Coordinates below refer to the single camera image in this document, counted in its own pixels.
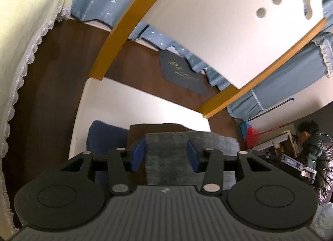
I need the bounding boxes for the light wooden table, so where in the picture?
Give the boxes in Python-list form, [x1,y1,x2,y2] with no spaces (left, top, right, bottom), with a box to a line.
[252,129,300,159]

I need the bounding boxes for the grey plaid shorts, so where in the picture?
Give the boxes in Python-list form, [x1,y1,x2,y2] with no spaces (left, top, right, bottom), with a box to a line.
[144,131,241,186]

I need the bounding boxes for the sofa with light green cover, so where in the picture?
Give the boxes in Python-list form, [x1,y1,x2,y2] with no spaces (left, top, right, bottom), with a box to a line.
[0,0,79,241]

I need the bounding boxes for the navy blue cloth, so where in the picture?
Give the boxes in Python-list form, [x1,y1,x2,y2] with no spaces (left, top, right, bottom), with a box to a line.
[87,120,130,190]

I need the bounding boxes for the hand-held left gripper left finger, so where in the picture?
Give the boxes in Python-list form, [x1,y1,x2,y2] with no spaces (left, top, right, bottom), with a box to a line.
[60,138,147,195]

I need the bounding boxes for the black device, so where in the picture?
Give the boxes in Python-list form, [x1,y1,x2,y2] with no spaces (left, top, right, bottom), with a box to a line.
[280,152,317,179]

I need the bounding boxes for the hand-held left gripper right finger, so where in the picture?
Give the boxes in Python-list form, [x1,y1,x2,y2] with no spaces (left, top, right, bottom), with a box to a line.
[187,139,272,195]

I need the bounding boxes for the red broom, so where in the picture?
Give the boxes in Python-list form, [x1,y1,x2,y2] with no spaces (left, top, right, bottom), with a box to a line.
[246,123,296,148]

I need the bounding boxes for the dark brown cloth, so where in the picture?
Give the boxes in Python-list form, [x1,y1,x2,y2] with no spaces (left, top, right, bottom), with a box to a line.
[129,123,193,139]

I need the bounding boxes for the black rod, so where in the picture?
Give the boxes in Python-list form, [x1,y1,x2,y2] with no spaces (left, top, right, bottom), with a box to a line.
[249,97,295,121]

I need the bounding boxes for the blue curtain with lace trim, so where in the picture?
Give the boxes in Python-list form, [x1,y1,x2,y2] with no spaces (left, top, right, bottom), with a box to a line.
[226,0,333,123]

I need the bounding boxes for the dark grey floor mat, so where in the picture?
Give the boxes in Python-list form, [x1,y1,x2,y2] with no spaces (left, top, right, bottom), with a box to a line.
[159,50,209,97]

